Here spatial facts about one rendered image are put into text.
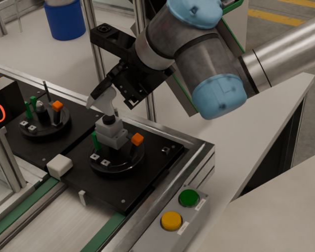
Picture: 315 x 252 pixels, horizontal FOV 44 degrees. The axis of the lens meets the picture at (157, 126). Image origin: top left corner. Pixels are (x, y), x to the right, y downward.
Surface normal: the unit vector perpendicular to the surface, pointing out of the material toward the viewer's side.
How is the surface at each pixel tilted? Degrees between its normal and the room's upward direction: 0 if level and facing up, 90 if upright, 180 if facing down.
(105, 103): 77
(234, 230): 0
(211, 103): 62
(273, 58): 46
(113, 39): 11
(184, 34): 53
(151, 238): 0
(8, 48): 0
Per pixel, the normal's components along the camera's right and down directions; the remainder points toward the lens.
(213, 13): 0.49, -0.36
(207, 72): -0.25, -0.06
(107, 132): -0.57, 0.56
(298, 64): 0.07, 0.64
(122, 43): 0.10, -0.72
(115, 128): 0.82, 0.31
